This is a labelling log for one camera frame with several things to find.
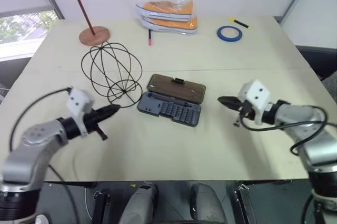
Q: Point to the window with grey frame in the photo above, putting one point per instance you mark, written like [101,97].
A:
[15,26]

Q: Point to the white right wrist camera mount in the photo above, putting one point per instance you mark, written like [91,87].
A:
[256,95]

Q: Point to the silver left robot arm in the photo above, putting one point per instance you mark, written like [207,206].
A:
[34,139]

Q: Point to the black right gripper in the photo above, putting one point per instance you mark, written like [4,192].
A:
[245,114]

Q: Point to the grey rounded leg shell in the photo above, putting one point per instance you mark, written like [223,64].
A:
[139,205]
[208,205]

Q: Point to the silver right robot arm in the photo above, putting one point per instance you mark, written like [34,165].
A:
[313,150]

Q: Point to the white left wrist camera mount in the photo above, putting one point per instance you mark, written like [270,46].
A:
[79,100]

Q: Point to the black pen with pink cap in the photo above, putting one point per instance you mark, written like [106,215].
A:
[150,41]

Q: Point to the blue tape roll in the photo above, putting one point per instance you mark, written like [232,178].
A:
[219,35]

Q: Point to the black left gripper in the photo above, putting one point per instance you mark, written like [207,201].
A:
[92,122]

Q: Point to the brown wooden round-base stand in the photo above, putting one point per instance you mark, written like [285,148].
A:
[94,37]

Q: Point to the screwdriver bit case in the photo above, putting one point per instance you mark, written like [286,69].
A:
[171,110]

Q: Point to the black marker with yellow ends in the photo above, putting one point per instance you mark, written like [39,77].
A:
[241,23]

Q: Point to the black metal frame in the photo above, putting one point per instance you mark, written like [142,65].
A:
[246,205]

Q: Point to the orange canvas sneaker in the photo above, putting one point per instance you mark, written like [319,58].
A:
[168,8]
[176,25]

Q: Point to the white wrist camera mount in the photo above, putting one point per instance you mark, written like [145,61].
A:
[256,95]
[79,100]

